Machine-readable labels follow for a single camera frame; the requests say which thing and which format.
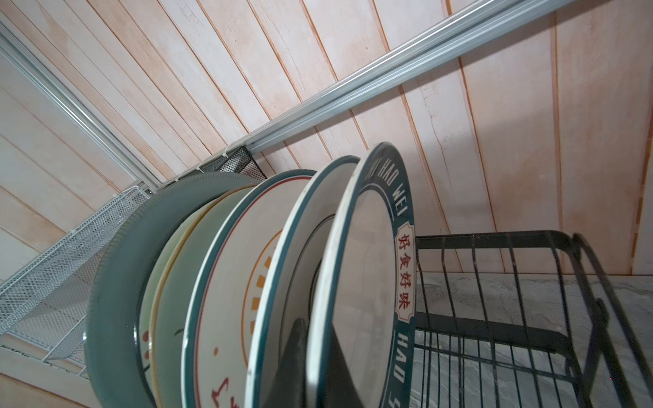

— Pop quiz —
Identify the dark green rim plate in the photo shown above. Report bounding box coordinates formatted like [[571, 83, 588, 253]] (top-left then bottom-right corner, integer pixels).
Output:
[[305, 142, 418, 407]]

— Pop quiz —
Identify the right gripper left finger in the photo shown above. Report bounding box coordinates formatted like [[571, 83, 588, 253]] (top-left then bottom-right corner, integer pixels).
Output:
[[264, 318, 308, 408]]

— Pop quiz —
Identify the orange sunburst plate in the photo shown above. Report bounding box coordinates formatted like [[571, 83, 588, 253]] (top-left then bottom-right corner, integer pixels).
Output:
[[180, 169, 315, 407]]

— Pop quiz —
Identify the horizontal aluminium wall rail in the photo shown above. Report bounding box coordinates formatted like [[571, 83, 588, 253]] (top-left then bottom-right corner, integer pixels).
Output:
[[166, 0, 569, 185]]

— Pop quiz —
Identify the black mesh wall basket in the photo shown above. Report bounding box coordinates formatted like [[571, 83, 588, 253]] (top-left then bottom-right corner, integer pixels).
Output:
[[173, 147, 267, 182]]

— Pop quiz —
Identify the white plate black outline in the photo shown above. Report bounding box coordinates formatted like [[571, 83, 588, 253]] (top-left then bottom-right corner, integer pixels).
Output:
[[245, 156, 360, 407]]

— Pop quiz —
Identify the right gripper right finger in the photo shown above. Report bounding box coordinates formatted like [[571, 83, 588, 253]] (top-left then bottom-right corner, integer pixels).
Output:
[[322, 331, 363, 408]]

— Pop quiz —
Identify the black wire dish rack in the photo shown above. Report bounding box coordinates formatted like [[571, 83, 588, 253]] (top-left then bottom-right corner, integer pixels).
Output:
[[410, 231, 652, 407]]

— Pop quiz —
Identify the cream floral plate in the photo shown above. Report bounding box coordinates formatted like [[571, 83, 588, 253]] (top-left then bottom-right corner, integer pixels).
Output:
[[137, 193, 225, 389]]

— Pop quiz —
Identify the light green flower plate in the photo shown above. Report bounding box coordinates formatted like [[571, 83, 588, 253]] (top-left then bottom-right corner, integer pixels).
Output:
[[149, 184, 256, 408]]

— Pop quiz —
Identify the large teal green plate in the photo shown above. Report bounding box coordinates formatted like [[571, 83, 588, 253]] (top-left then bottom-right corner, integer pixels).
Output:
[[84, 172, 258, 407]]

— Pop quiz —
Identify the white wire mesh shelf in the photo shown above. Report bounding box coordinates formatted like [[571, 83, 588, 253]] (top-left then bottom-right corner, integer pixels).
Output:
[[1, 185, 151, 376]]

